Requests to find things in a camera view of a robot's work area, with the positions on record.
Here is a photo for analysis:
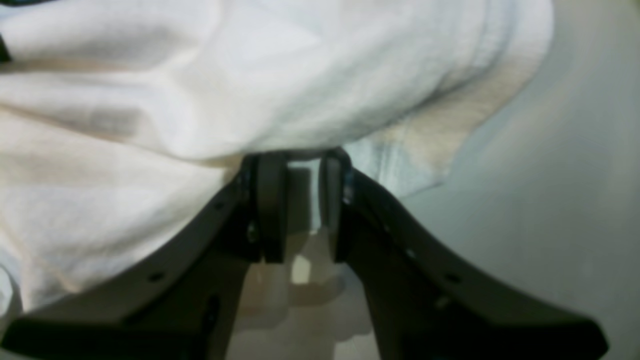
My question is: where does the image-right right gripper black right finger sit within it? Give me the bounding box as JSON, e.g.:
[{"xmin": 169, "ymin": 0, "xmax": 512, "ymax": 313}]
[{"xmin": 320, "ymin": 148, "xmax": 609, "ymax": 360}]

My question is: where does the white printed t-shirt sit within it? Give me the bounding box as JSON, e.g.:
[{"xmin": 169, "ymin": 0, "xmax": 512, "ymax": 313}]
[{"xmin": 0, "ymin": 0, "xmax": 554, "ymax": 312}]

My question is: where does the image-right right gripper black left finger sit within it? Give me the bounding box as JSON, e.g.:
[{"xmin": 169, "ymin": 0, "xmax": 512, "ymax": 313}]
[{"xmin": 1, "ymin": 152, "xmax": 287, "ymax": 360}]

